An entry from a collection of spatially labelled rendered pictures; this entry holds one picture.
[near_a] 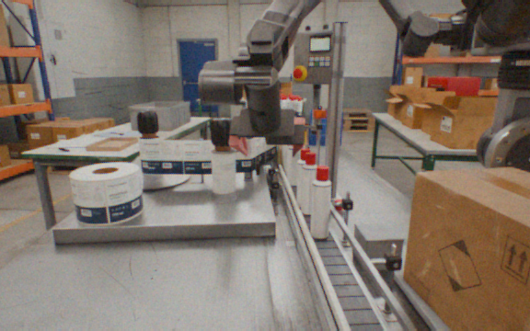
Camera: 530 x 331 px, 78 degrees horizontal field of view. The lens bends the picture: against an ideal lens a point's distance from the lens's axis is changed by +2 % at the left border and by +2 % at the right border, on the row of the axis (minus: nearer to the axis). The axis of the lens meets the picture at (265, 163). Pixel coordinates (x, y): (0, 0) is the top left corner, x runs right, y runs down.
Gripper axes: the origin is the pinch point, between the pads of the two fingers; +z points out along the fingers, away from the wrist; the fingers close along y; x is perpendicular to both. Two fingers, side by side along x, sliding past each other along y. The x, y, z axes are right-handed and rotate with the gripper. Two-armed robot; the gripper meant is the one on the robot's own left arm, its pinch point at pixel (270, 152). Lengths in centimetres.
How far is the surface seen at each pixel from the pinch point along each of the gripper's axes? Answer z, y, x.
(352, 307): 17.9, -17.0, 25.0
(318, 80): 31, -12, -57
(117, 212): 33, 50, -1
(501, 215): -3.7, -37.5, 14.7
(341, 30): 17, -20, -67
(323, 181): 21.9, -12.3, -6.8
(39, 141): 254, 338, -206
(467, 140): 144, -125, -122
